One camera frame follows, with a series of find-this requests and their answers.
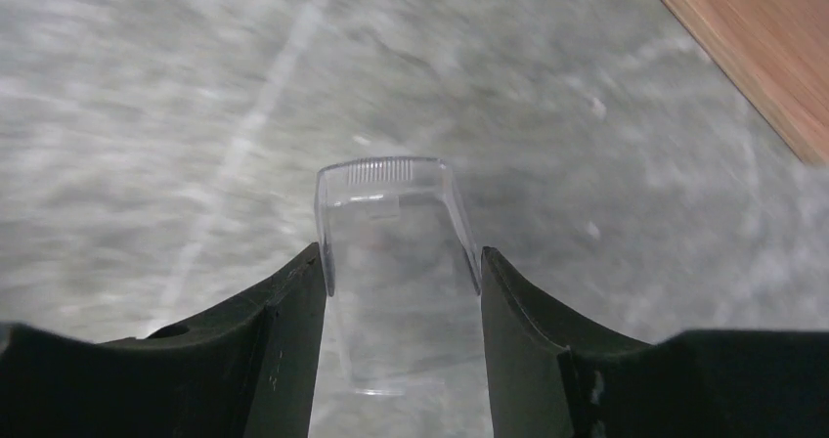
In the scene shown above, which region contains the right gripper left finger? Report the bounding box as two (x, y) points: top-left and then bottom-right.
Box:
(1, 244), (327, 437)

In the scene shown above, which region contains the wooden base board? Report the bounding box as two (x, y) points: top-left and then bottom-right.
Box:
(662, 0), (828, 164)

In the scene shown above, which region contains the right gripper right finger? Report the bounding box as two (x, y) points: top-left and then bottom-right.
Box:
(481, 247), (828, 437)

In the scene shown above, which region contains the clear plastic metronome cover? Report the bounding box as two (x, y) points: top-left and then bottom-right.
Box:
(315, 156), (483, 395)

